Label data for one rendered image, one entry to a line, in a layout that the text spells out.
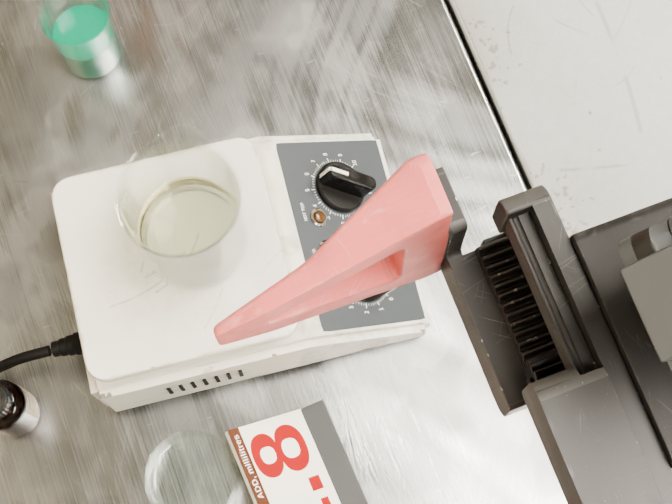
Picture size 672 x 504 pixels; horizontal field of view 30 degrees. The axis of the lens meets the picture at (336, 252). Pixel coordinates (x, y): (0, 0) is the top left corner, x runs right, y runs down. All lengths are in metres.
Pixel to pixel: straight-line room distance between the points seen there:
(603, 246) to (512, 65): 0.50
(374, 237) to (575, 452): 0.08
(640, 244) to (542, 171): 0.53
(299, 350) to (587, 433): 0.39
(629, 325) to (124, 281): 0.41
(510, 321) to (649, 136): 0.47
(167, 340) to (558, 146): 0.29
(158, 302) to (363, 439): 0.16
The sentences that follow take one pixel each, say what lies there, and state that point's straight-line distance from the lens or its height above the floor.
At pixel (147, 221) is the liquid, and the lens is 0.68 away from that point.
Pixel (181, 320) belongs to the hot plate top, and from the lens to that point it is 0.69.
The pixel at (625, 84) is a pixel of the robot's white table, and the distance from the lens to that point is 0.85.
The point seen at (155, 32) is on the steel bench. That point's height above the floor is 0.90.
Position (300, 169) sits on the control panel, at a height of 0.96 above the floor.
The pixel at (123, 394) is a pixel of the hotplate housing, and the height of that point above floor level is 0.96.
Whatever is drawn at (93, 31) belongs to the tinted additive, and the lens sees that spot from 0.82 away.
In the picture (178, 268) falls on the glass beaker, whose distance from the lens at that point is 0.65.
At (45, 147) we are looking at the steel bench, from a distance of 0.83.
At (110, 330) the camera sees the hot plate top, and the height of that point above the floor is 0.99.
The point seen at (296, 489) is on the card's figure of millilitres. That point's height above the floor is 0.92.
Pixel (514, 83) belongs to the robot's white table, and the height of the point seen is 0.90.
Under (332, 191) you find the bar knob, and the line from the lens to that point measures 0.74.
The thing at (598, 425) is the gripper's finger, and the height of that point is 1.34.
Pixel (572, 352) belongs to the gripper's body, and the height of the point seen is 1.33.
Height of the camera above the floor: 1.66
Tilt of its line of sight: 75 degrees down
